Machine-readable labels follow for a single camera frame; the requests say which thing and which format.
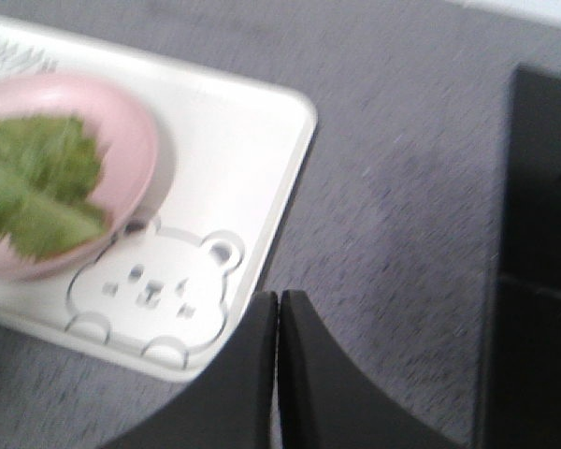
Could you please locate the black glass cooktop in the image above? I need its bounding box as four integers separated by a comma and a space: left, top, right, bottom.
476, 65, 561, 448

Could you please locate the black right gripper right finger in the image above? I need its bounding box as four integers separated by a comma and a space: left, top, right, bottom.
280, 290, 455, 448

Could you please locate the cream bear serving tray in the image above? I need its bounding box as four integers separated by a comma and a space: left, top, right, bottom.
0, 17, 317, 383

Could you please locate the green lettuce leaf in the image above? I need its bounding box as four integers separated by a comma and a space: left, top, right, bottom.
0, 114, 108, 260

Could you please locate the pink round plate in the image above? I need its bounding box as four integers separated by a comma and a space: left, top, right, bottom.
0, 72, 159, 280

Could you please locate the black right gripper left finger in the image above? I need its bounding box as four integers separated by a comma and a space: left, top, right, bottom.
104, 292, 278, 448

